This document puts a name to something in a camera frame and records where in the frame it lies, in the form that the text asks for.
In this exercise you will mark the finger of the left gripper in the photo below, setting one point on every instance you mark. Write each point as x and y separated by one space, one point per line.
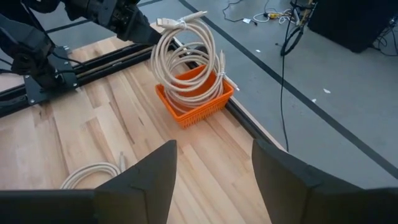
141 32

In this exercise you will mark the orange plastic basket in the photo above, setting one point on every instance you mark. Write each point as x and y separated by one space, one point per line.
202 116

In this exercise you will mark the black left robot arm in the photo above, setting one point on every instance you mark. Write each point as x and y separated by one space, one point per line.
25 46

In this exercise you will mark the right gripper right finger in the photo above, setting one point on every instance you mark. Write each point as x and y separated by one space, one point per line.
295 193

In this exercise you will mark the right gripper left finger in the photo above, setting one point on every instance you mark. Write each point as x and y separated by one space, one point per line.
143 196

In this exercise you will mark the white paper tag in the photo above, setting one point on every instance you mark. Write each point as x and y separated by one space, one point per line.
247 20

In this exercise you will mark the black cabinet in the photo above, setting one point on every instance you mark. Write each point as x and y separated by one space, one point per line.
351 21

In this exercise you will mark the black aluminium table frame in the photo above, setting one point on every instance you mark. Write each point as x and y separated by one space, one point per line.
102 67

